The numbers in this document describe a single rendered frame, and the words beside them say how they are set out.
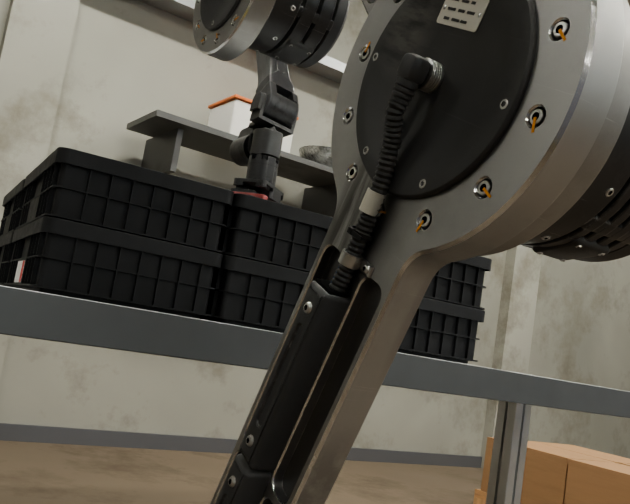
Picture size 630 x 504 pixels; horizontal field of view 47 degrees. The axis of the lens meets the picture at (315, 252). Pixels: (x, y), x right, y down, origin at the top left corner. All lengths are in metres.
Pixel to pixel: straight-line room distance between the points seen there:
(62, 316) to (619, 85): 0.48
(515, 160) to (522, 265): 5.30
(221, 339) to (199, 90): 3.59
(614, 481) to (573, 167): 2.92
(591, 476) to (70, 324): 2.90
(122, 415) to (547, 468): 2.15
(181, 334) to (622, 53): 0.46
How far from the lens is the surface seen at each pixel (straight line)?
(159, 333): 0.70
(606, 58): 0.44
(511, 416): 1.92
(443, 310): 1.48
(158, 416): 4.14
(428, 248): 0.46
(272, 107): 1.38
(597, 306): 6.64
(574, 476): 3.43
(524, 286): 5.74
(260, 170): 1.35
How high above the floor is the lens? 0.69
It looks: 7 degrees up
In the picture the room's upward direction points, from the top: 9 degrees clockwise
